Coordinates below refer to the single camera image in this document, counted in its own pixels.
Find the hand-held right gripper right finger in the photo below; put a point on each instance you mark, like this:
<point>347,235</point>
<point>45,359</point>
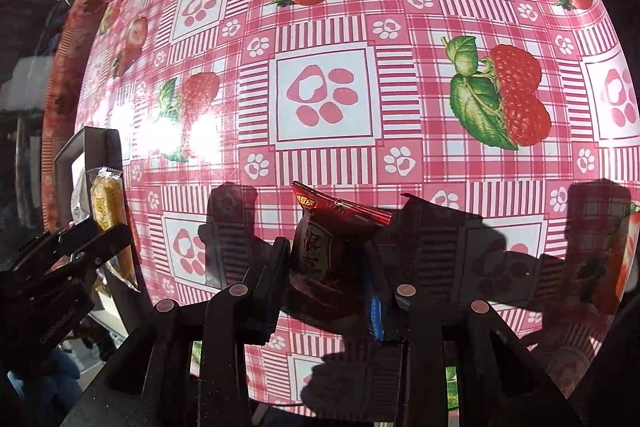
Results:
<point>375,322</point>

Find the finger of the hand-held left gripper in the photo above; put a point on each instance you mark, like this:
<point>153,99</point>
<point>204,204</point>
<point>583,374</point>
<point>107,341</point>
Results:
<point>60,242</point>
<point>105,244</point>

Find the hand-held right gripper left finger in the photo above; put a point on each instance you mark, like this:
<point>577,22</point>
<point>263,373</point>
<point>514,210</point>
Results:
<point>272,287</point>

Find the yellow rice cracker packet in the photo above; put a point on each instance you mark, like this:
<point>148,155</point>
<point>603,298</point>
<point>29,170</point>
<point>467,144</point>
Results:
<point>107,207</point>

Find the dark red snack packet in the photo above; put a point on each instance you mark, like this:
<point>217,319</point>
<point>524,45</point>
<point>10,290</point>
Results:
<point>320,252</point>

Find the person's left hand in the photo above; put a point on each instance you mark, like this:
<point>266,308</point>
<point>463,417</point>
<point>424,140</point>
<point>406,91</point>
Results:
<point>42,382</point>

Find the pink strawberry printed tablecloth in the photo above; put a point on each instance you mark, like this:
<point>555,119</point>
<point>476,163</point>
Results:
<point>325,32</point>

